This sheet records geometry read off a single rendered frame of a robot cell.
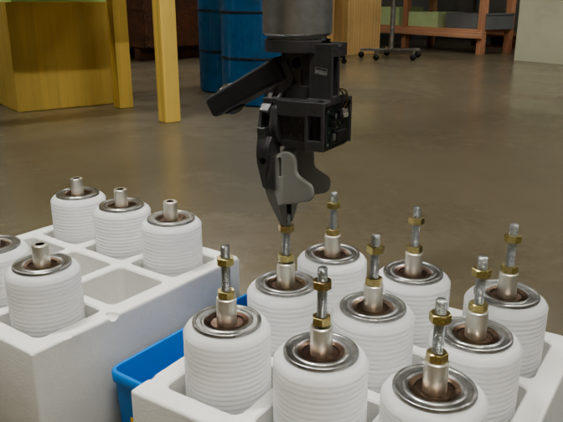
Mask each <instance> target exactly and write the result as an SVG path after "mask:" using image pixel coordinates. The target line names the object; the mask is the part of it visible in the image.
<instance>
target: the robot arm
mask: <svg viewBox="0 0 563 422"><path fill-rule="evenodd" d="M262 7H263V34H264V35H266V36H269V38H268V39H265V42H266V52H272V53H281V56H278V57H275V58H272V59H270V60H268V61H267V62H265V63H264V64H262V65H260V66H259V67H257V68H255V69H254V70H252V71H251V72H249V73H248V74H246V75H244V76H242V77H241V78H239V79H238V80H236V81H234V82H233V83H229V84H225V85H222V86H221V87H220V88H219V89H218V90H217V91H216V93H215V94H213V95H212V96H210V97H208V98H207V100H206V103H207V105H208V107H209V109H210V111H211V113H212V115H213V116H221V115H223V114H226V115H228V114H229V115H234V114H236V113H238V112H240V111H241V110H242V109H243V108H244V106H245V105H246V104H247V103H249V102H251V101H253V100H254V99H256V98H258V97H259V96H261V95H264V94H265V97H263V103H262V104H261V108H260V110H259V119H258V127H257V143H256V160H257V166H258V170H259V174H260V177H261V184H262V187H263V188H264V189H265V191H266V196H267V198H268V200H269V202H270V204H271V206H272V208H273V211H274V213H275V214H276V216H277V218H278V220H279V222H280V224H285V225H286V224H287V214H290V215H291V218H290V220H291V221H290V222H292V221H293V218H294V215H295V213H296V210H297V204H298V203H305V202H309V201H311V200H312V199H313V197H314V194H320V193H326V192H327V191H328V190H329V189H330V187H331V181H330V178H329V176H328V175H327V174H325V173H324V172H322V171H320V170H319V169H317V168H316V166H315V163H314V152H326V151H328V150H330V149H333V148H335V147H338V146H340V145H342V144H344V143H346V141H349V142H350V141H351V117H352V96H351V95H348V92H347V91H346V89H344V88H339V81H340V56H344V55H347V42H331V39H328V38H327V36H329V35H331V34H332V33H333V0H262ZM342 90H344V91H345V93H346V94H344V93H343V91H342ZM339 91H341V92H342V95H340V94H339ZM281 146H283V147H284V149H283V150H282V152H280V147H281Z"/></svg>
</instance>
